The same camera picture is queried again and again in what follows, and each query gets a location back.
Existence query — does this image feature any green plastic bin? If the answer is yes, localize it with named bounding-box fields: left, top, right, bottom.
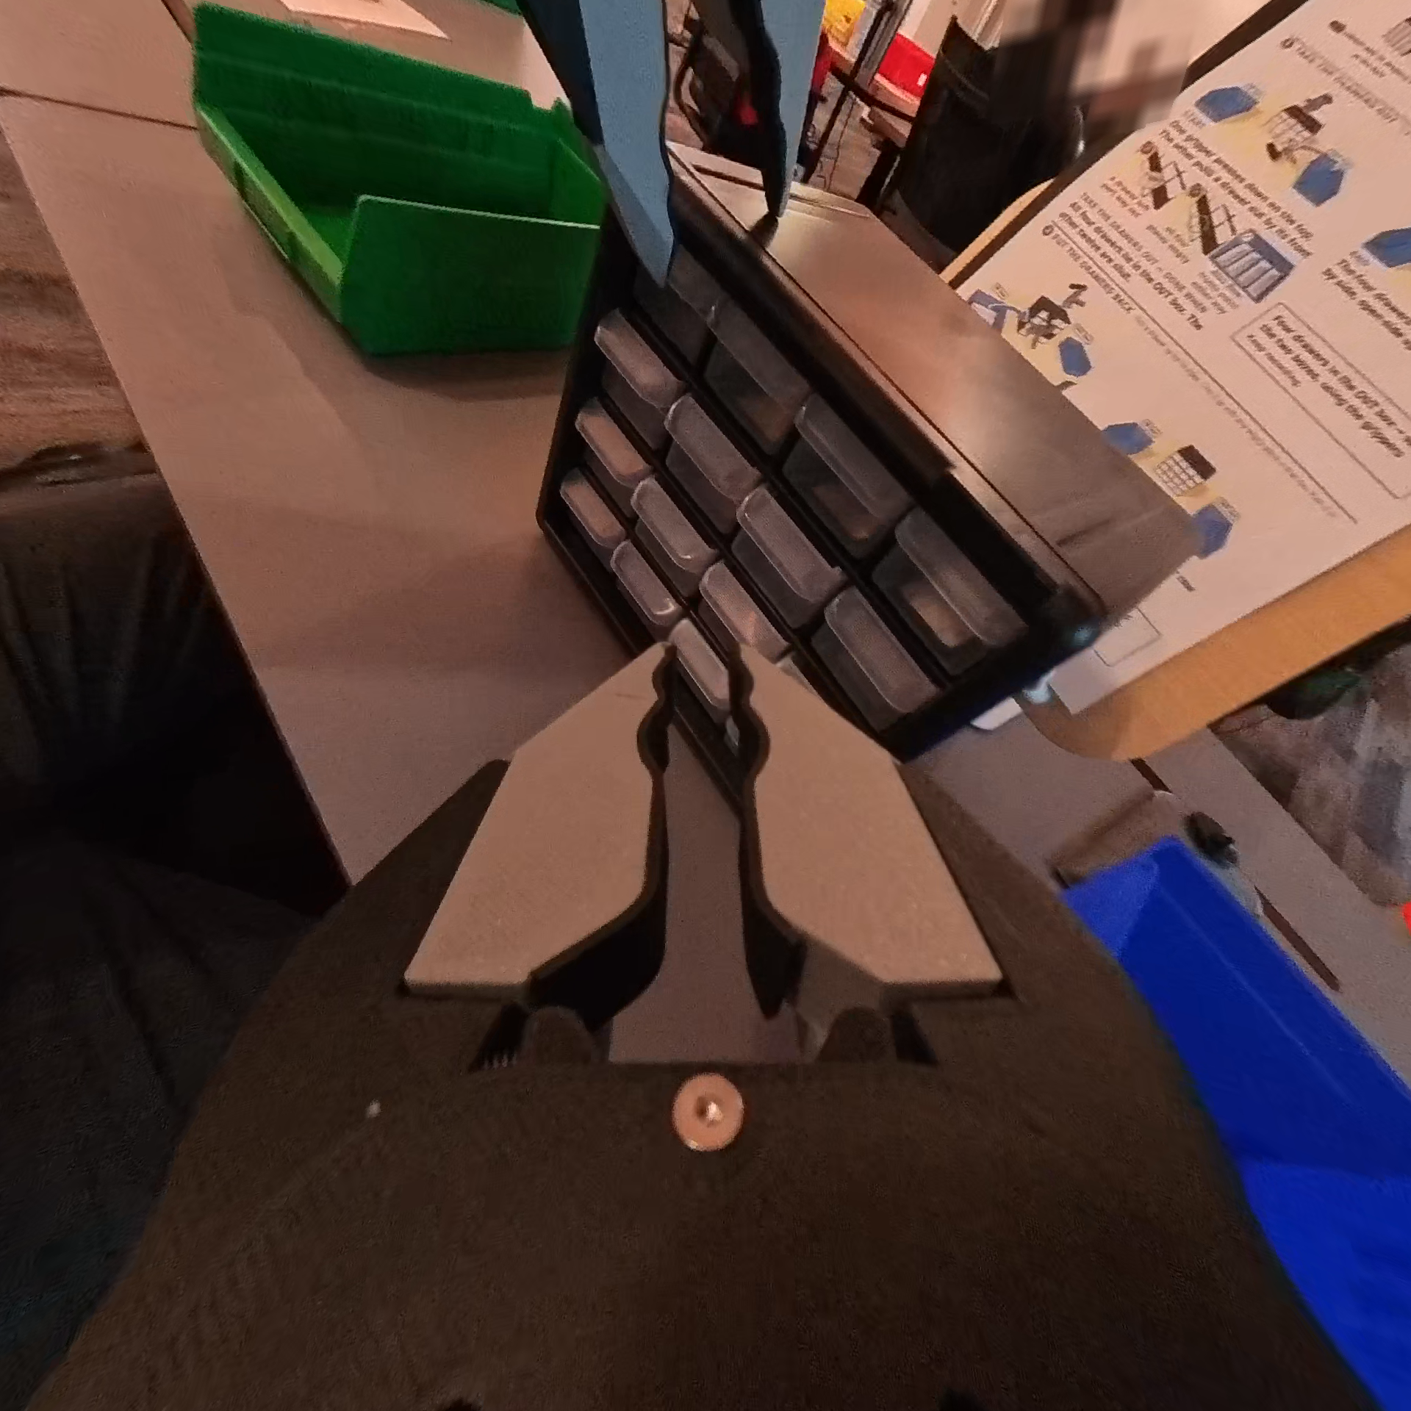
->
left=192, top=4, right=610, bottom=359

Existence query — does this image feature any black drawer cabinet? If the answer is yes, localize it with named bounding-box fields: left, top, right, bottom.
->
left=536, top=142, right=1200, bottom=765

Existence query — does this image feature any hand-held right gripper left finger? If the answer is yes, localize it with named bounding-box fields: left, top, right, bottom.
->
left=405, top=644, right=679, bottom=1022

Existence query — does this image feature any printed instruction sheet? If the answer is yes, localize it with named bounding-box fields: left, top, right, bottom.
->
left=953, top=0, right=1411, bottom=716

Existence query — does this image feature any blue plastic bin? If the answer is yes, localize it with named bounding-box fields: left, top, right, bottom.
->
left=1062, top=836, right=1411, bottom=1411

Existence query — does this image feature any cardboard backing board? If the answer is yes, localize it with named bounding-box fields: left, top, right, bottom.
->
left=943, top=177, right=1411, bottom=763

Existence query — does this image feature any black office chair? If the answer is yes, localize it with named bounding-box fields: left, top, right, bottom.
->
left=853, top=18, right=1087, bottom=271

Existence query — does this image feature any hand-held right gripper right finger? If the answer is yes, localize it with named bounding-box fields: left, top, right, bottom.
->
left=731, top=649, right=1005, bottom=1062

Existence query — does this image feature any set of clear plastic drawers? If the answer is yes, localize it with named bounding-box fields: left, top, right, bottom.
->
left=560, top=248, right=1030, bottom=735

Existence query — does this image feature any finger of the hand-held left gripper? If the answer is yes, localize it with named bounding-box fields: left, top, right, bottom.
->
left=524, top=0, right=677, bottom=291
left=748, top=0, right=827, bottom=219

